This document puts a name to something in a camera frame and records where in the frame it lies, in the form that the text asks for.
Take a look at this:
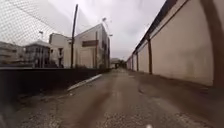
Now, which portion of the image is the wire mesh fence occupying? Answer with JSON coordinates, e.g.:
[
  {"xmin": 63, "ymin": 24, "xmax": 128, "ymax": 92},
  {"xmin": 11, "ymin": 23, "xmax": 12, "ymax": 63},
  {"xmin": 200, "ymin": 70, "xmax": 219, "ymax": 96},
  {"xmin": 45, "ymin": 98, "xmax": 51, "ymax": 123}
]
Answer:
[{"xmin": 0, "ymin": 0, "xmax": 76, "ymax": 70}]

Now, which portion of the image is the beige building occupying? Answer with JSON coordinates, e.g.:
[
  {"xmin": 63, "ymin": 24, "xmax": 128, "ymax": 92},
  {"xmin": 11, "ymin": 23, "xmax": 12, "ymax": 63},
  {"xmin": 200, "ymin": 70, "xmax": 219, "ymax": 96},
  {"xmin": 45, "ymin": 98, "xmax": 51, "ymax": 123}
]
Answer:
[{"xmin": 48, "ymin": 23, "xmax": 111, "ymax": 70}]

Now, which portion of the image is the pale concrete kerb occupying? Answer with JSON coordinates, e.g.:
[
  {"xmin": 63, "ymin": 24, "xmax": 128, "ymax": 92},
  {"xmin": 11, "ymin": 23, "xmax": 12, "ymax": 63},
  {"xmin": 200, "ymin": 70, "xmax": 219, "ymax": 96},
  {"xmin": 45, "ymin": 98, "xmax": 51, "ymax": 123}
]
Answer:
[{"xmin": 66, "ymin": 73, "xmax": 103, "ymax": 92}]

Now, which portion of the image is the grey building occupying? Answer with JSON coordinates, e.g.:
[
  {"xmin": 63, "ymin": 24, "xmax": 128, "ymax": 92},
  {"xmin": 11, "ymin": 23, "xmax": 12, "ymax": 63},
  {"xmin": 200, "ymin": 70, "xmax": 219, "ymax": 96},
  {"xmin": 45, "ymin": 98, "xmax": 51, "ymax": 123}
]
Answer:
[{"xmin": 23, "ymin": 39, "xmax": 52, "ymax": 69}]

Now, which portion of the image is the dark wooden pole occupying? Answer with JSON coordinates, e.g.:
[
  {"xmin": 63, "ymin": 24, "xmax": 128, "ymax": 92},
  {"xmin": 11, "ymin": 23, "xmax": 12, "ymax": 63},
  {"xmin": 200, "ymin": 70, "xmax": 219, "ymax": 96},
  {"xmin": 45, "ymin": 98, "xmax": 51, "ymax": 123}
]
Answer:
[{"xmin": 70, "ymin": 3, "xmax": 80, "ymax": 69}]

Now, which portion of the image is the tall beige wall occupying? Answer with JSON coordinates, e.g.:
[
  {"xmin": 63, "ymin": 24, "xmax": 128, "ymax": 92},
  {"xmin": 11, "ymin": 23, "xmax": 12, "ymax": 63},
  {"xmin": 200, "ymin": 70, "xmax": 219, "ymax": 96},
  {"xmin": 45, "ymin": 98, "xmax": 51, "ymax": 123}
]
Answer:
[{"xmin": 125, "ymin": 0, "xmax": 224, "ymax": 88}]

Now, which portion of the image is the grey dirt road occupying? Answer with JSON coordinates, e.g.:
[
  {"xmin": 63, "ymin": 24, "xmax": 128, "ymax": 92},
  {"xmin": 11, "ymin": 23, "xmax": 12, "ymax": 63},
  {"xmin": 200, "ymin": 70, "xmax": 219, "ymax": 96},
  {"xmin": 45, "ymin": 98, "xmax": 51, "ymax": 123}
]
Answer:
[{"xmin": 0, "ymin": 68, "xmax": 224, "ymax": 128}]

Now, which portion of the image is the dark low wall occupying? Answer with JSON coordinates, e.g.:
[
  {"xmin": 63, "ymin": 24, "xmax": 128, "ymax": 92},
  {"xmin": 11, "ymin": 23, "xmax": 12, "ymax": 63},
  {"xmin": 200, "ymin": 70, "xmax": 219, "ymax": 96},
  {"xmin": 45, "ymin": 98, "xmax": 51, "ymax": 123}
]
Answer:
[{"xmin": 0, "ymin": 67, "xmax": 111, "ymax": 105}]

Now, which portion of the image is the street lamp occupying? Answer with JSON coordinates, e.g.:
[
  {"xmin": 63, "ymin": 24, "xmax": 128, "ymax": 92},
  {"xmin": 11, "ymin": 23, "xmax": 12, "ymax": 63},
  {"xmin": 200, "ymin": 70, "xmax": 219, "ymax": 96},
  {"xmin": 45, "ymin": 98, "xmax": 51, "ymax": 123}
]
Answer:
[{"xmin": 101, "ymin": 17, "xmax": 114, "ymax": 38}]

